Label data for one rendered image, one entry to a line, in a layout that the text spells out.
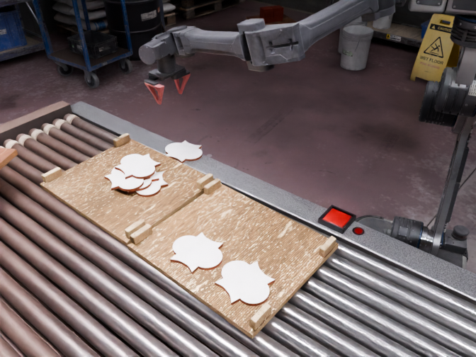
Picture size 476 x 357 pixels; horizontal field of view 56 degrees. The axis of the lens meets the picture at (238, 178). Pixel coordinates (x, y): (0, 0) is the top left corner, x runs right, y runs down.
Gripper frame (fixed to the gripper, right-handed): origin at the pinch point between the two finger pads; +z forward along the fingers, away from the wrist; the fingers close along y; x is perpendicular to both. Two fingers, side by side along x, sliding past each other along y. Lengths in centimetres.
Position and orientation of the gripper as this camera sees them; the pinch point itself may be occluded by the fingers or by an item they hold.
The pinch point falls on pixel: (169, 96)
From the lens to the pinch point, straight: 148.0
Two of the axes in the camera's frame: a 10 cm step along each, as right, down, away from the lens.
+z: 0.0, 8.1, 5.9
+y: 6.1, -4.7, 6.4
